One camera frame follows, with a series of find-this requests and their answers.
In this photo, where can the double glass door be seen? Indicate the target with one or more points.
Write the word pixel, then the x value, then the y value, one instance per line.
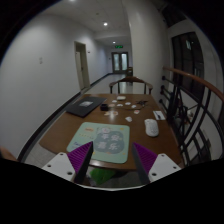
pixel 120 62

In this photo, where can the green printed mouse pad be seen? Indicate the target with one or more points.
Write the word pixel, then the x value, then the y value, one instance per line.
pixel 110 142

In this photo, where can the black metal stair railing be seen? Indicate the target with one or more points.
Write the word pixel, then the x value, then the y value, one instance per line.
pixel 192 106

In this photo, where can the black scissors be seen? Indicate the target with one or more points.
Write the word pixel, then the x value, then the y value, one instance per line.
pixel 142 103

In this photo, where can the white flat dish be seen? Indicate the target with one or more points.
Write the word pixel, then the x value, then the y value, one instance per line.
pixel 121 98

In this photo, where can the white card with pen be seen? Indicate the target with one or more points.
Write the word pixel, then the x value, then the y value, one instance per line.
pixel 158 115

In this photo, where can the round patterned coaster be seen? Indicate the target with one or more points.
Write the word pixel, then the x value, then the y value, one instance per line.
pixel 111 113

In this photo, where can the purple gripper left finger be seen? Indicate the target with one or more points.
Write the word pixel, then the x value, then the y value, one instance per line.
pixel 79 159

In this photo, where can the small white shell piece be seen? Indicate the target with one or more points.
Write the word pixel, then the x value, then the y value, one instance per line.
pixel 129 119

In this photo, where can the wooden chair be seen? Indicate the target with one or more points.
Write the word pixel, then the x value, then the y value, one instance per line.
pixel 131 79

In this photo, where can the small black box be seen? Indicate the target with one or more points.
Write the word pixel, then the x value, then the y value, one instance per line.
pixel 104 107

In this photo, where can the white side door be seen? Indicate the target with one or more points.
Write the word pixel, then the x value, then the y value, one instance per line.
pixel 79 69

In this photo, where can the green object under table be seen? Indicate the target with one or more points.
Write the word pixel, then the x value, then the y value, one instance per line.
pixel 100 176

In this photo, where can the black closed laptop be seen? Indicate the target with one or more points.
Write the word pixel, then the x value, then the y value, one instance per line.
pixel 85 106

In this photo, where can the green exit sign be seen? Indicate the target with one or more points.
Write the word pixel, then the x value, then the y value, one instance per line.
pixel 118 46

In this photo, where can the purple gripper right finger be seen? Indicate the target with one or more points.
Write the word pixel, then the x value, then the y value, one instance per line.
pixel 144 160

